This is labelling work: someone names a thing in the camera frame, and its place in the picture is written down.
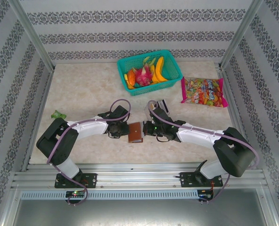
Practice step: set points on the brown leather card holder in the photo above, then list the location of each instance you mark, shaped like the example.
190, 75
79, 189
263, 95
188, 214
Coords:
136, 134

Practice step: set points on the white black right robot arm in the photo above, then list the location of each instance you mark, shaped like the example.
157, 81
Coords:
196, 139

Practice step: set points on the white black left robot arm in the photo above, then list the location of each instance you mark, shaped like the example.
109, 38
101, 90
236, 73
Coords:
90, 127

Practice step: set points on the teal plastic basket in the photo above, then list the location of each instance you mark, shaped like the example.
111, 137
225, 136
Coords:
151, 90

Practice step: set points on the yellow banana toy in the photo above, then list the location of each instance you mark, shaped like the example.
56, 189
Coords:
153, 79

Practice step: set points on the orange striped fruit toy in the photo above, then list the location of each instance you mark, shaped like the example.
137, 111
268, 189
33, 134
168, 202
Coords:
130, 76

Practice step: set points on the fruit chewy candy bag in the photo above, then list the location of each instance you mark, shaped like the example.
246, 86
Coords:
203, 93

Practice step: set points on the pink dragon fruit toy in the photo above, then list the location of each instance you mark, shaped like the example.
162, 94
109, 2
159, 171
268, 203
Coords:
143, 76

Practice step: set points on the small green toy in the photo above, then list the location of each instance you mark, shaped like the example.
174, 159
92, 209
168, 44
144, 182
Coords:
58, 115

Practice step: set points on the small circuit board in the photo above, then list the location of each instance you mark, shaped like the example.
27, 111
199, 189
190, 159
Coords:
76, 194

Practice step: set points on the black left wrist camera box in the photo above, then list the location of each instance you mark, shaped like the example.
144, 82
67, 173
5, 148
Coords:
119, 111

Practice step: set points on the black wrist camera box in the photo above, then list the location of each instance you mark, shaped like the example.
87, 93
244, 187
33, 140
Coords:
160, 113
119, 111

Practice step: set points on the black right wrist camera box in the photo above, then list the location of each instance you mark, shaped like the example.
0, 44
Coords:
160, 113

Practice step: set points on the aluminium mounting rail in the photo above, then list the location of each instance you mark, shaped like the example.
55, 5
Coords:
134, 174

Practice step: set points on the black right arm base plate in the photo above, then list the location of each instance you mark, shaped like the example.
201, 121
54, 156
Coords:
186, 180

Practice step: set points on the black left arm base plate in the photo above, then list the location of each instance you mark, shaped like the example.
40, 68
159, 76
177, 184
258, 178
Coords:
90, 180

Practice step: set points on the aluminium frame post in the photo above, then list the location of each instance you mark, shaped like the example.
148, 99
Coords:
31, 33
240, 33

